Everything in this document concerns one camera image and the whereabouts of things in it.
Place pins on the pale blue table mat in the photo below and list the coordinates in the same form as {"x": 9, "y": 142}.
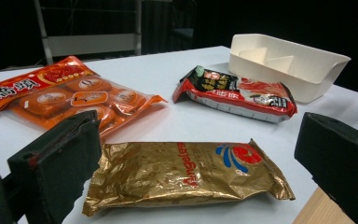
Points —
{"x": 174, "y": 124}

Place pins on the orange snack packet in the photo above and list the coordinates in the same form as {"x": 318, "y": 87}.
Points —
{"x": 59, "y": 99}

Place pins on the white plastic bin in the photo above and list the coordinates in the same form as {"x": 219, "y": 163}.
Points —
{"x": 307, "y": 71}

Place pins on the grey metal stand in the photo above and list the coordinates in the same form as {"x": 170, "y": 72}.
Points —
{"x": 90, "y": 43}

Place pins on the red and black food packet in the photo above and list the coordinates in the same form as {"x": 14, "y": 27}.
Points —
{"x": 245, "y": 99}

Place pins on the wooden table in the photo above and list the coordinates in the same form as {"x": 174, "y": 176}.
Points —
{"x": 318, "y": 210}

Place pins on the gold foil packet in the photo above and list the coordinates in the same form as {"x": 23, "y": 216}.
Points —
{"x": 167, "y": 174}

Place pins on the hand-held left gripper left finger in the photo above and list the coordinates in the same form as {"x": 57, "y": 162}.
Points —
{"x": 59, "y": 161}

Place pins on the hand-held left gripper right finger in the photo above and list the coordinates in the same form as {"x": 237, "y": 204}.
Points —
{"x": 341, "y": 161}

